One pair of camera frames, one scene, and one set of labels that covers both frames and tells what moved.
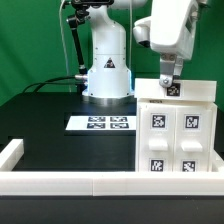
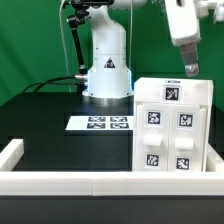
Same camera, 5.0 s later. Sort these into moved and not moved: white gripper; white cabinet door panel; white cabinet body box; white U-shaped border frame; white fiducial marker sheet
Moved: white cabinet door panel; white gripper; white cabinet body box
Not moved: white U-shaped border frame; white fiducial marker sheet
